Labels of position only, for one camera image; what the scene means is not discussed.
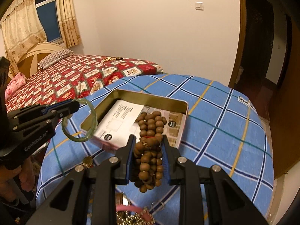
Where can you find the printed paper leaflet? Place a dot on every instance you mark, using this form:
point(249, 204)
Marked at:
point(122, 119)

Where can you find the cream wooden headboard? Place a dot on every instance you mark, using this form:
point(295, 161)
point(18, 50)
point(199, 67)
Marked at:
point(28, 64)

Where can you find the small beads on bed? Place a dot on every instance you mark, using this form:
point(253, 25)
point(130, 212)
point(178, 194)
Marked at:
point(111, 59)

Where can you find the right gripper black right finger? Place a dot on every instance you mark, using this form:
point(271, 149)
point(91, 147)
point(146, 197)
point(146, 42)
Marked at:
point(199, 186)

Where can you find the red patterned bed quilt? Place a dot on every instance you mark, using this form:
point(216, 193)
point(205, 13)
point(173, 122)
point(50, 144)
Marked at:
point(77, 76)

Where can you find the gold coin red tassel charm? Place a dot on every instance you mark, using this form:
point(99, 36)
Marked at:
point(87, 162)

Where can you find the pink metal tin box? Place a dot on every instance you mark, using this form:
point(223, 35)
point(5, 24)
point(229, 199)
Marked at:
point(133, 97)

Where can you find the beige floral curtain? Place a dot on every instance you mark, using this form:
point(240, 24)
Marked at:
point(29, 22)

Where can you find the brown wooden bead mala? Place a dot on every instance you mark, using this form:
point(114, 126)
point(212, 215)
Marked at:
point(147, 170)

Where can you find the striped pillow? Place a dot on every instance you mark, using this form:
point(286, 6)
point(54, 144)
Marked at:
point(54, 57)

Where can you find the dark wooden door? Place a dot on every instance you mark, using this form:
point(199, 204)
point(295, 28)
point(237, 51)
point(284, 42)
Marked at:
point(270, 76)

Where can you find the white wall switch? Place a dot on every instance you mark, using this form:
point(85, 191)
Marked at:
point(199, 6)

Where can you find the window with blue blind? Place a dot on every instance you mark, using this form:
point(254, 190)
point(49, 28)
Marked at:
point(47, 14)

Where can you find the green jade bangle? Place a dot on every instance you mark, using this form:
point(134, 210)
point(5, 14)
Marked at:
point(82, 121)

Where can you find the pink bangle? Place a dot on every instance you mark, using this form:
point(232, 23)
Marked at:
point(143, 212)

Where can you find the blue plaid table cloth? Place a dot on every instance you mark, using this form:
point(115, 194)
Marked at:
point(220, 130)

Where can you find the brown leather strap watch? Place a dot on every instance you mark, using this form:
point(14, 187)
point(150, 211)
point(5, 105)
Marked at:
point(121, 200)

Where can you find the pink cloth on bed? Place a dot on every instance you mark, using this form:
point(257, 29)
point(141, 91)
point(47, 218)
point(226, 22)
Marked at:
point(17, 82)

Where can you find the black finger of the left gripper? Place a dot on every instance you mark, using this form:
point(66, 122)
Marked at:
point(34, 113)
point(35, 124)

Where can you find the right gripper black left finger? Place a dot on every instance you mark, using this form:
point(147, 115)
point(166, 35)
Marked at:
point(88, 188)

